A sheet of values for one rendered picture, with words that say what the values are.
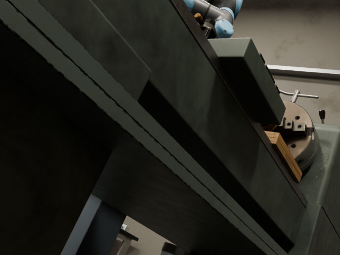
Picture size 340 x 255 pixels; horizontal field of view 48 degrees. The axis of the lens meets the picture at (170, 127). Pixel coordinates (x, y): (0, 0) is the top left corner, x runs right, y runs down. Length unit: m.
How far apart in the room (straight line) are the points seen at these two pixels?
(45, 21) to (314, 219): 1.38
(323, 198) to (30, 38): 1.43
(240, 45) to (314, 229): 0.93
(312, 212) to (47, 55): 1.37
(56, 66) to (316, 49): 5.51
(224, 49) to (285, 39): 5.17
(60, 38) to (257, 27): 6.01
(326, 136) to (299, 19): 4.61
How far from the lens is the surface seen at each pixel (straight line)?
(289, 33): 6.12
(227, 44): 0.92
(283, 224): 1.44
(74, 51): 0.42
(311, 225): 1.62
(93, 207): 1.57
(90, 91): 0.44
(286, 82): 5.55
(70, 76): 0.42
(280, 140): 1.24
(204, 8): 1.56
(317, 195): 1.66
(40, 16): 0.40
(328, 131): 1.78
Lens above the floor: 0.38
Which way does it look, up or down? 20 degrees up
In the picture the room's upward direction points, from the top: 25 degrees clockwise
